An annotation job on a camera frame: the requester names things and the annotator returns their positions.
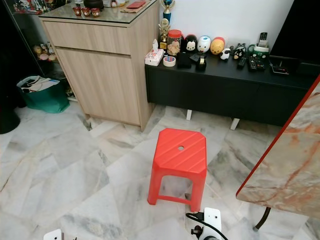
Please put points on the black mouse plush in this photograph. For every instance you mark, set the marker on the black mouse plush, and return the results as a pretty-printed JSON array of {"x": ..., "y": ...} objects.
[{"x": 190, "y": 45}]

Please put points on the small gold trophy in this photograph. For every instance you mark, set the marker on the small gold trophy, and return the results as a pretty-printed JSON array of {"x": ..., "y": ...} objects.
[{"x": 164, "y": 31}]

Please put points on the black television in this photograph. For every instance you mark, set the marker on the black television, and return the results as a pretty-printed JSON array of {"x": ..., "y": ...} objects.
[{"x": 300, "y": 30}]

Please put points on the light wooden cabinet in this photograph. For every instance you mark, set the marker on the light wooden cabinet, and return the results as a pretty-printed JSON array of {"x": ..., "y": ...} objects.
[{"x": 100, "y": 75}]

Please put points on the marble table with red edge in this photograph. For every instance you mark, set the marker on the marble table with red edge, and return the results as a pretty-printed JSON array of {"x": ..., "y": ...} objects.
[{"x": 290, "y": 165}]

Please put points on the green phone base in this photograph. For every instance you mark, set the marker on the green phone base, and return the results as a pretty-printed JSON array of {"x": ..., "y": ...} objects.
[{"x": 260, "y": 52}]

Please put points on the white tape roll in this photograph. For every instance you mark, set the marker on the white tape roll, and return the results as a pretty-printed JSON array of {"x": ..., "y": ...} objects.
[{"x": 165, "y": 61}]

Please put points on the large black remote control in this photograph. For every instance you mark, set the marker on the large black remote control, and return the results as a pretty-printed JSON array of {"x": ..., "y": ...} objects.
[{"x": 253, "y": 64}]

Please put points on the black low console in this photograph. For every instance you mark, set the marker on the black low console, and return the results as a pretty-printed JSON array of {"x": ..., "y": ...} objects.
[{"x": 220, "y": 92}]

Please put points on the black round object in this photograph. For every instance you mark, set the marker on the black round object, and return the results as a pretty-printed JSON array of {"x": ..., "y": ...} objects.
[{"x": 7, "y": 122}]

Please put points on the white pink tissue box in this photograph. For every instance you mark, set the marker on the white pink tissue box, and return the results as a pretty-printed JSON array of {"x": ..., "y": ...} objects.
[{"x": 153, "y": 57}]

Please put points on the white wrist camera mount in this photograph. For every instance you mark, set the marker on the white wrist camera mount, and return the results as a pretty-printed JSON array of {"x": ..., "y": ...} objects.
[
  {"x": 52, "y": 235},
  {"x": 213, "y": 220}
]

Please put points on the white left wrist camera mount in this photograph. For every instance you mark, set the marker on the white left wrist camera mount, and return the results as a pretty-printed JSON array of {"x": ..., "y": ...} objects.
[{"x": 52, "y": 235}]

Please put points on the tall blue gold trophy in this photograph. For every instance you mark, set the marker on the tall blue gold trophy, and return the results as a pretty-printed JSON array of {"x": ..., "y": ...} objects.
[{"x": 167, "y": 6}]

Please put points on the small black remote control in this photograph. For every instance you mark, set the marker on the small black remote control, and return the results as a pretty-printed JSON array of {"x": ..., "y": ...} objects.
[{"x": 241, "y": 62}]

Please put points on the red lidded snack jar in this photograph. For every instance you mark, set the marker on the red lidded snack jar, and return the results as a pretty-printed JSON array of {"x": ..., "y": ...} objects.
[{"x": 174, "y": 44}]

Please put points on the black white animal figurine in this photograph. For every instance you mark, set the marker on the black white animal figurine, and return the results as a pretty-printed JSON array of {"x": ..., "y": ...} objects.
[{"x": 239, "y": 51}]

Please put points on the black curved table leg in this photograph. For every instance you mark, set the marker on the black curved table leg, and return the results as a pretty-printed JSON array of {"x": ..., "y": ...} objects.
[{"x": 263, "y": 217}]

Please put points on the green bag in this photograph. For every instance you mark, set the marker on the green bag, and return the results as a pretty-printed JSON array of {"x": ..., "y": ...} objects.
[{"x": 45, "y": 100}]

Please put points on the black teapot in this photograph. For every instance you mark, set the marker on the black teapot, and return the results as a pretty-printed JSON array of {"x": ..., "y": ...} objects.
[{"x": 93, "y": 4}]

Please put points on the white duck plush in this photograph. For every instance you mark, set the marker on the white duck plush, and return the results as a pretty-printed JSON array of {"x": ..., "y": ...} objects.
[{"x": 204, "y": 45}]

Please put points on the flat red box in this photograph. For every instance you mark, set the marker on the flat red box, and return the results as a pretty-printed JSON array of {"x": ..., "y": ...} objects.
[{"x": 136, "y": 4}]

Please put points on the glass display cabinet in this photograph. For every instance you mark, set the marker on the glass display cabinet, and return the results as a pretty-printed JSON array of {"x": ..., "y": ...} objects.
[{"x": 30, "y": 35}]

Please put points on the small white black figurine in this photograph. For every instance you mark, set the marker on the small white black figurine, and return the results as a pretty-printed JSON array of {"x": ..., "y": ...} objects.
[{"x": 225, "y": 54}]

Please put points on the yellow bear plush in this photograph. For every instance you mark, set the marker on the yellow bear plush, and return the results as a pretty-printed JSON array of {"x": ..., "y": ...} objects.
[{"x": 217, "y": 46}]

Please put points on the red tea cup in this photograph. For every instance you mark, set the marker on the red tea cup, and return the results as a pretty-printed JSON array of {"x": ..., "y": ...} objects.
[
  {"x": 86, "y": 12},
  {"x": 77, "y": 11},
  {"x": 95, "y": 12}
]

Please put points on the black tape dispenser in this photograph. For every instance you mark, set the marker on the black tape dispenser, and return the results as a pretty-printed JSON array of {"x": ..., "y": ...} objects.
[{"x": 201, "y": 63}]

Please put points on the red plastic stool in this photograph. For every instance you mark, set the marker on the red plastic stool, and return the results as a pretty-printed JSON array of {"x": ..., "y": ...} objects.
[{"x": 180, "y": 160}]

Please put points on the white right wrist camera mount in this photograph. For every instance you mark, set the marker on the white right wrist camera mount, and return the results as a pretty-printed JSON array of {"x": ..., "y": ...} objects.
[{"x": 213, "y": 220}]

